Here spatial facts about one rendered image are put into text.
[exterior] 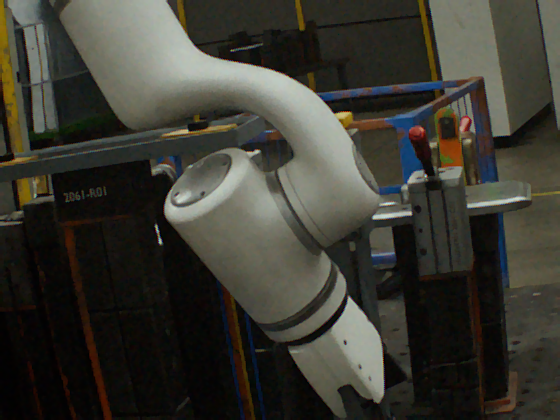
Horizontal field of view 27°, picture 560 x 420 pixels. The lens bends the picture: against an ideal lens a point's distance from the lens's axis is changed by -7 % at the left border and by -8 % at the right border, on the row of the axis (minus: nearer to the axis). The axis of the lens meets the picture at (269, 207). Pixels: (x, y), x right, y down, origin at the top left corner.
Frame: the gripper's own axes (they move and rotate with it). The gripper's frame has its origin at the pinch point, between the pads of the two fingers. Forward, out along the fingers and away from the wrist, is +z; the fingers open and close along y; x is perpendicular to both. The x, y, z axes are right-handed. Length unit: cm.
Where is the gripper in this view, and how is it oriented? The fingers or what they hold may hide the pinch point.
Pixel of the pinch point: (391, 409)
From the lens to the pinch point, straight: 116.3
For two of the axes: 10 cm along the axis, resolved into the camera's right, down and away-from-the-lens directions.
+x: 8.3, -4.4, -3.3
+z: 5.5, 6.9, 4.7
